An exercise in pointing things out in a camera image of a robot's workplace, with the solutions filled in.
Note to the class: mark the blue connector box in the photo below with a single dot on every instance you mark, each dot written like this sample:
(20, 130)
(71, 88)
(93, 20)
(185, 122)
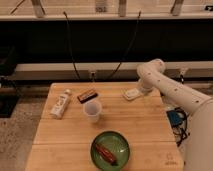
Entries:
(174, 118)

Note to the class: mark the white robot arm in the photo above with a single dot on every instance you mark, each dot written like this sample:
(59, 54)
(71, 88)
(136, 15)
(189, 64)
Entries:
(199, 147)

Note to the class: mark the wall power outlet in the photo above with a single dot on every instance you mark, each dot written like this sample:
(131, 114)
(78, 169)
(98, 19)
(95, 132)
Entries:
(92, 75)

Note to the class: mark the white plastic bottle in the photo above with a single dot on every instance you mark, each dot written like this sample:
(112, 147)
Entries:
(61, 104)

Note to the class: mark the brown black eraser block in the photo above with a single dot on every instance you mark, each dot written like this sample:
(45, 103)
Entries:
(86, 96)

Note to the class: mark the right wall outlet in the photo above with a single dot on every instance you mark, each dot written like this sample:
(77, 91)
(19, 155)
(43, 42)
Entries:
(183, 71)

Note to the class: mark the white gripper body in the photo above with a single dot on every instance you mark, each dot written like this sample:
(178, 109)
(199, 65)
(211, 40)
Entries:
(144, 90)

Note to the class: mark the black box at left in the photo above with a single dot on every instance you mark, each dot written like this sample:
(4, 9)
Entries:
(8, 90)

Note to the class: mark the green plate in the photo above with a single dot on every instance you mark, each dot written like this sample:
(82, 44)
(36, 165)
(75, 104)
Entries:
(117, 144)

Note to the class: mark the translucent white cup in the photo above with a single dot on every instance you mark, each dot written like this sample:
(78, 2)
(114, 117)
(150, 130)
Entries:
(92, 109)

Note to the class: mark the brown sausage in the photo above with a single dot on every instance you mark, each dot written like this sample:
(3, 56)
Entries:
(106, 154)

